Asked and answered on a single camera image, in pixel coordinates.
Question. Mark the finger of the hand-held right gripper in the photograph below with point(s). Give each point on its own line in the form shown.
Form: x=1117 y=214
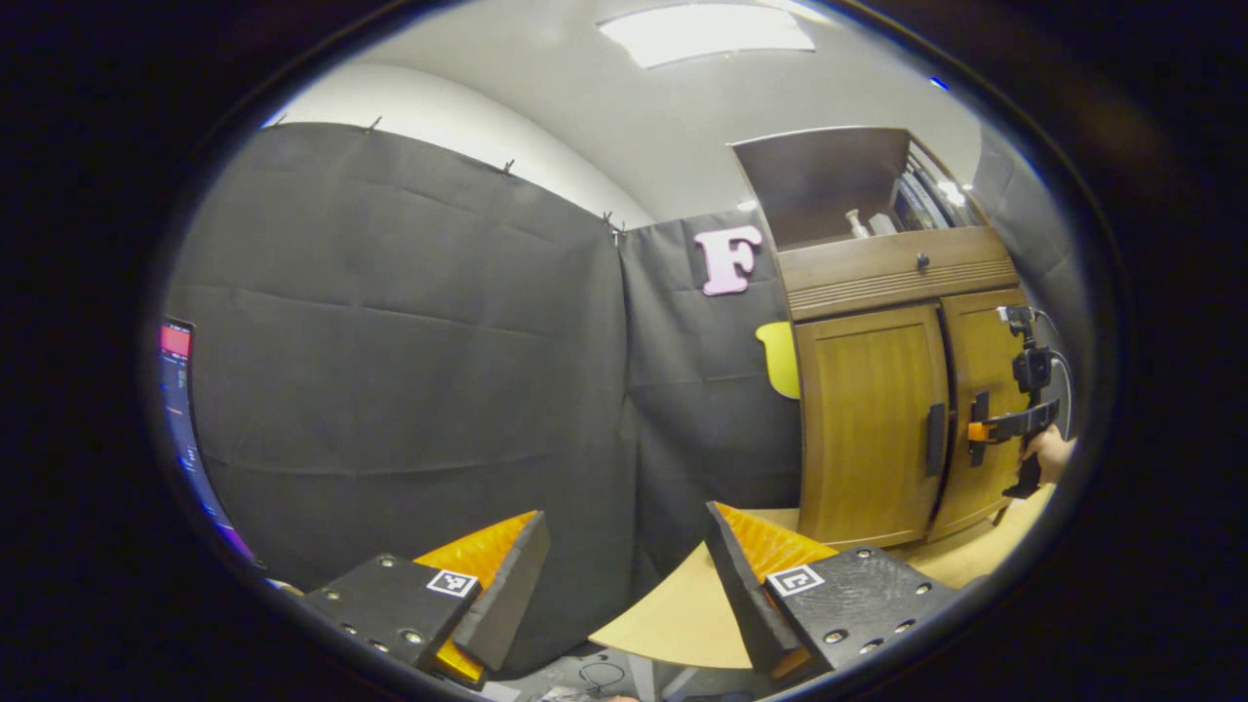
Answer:
x=999 y=427

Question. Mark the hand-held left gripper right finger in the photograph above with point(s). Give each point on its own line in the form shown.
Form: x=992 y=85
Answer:
x=746 y=604

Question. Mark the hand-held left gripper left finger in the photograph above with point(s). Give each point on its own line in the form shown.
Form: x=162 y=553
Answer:
x=507 y=604

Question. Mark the wooden double-door shoe cabinet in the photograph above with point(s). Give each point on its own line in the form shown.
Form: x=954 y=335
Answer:
x=829 y=185

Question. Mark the wooden cabinet drawer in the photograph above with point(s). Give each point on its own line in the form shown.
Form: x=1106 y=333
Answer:
x=877 y=273

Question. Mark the small white box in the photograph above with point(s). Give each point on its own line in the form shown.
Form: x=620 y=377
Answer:
x=882 y=224

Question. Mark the small white bottle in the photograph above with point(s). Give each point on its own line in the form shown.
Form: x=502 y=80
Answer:
x=856 y=226

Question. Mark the computer monitor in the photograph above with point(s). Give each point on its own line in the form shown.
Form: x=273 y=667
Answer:
x=180 y=409

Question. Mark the large ceiling light panel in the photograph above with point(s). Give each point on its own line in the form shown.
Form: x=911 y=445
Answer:
x=707 y=34

